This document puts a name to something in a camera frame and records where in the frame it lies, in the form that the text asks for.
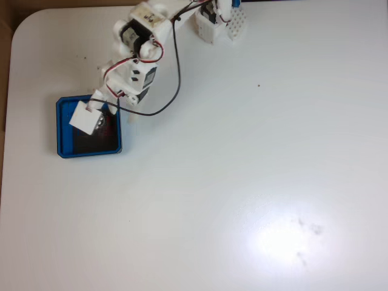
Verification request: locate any red tape roll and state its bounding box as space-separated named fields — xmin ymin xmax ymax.
xmin=94 ymin=113 xmax=116 ymax=139

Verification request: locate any blue square box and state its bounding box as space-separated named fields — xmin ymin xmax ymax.
xmin=55 ymin=94 xmax=124 ymax=160

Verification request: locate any black foam pad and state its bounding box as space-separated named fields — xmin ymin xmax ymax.
xmin=71 ymin=109 xmax=119 ymax=153

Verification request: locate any red white servo wire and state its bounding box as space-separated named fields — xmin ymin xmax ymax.
xmin=104 ymin=35 xmax=166 ymax=101

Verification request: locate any white square camera box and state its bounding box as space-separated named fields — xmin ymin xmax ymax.
xmin=69 ymin=100 xmax=102 ymax=136

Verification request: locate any black cable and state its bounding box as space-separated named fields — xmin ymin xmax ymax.
xmin=89 ymin=0 xmax=213 ymax=118

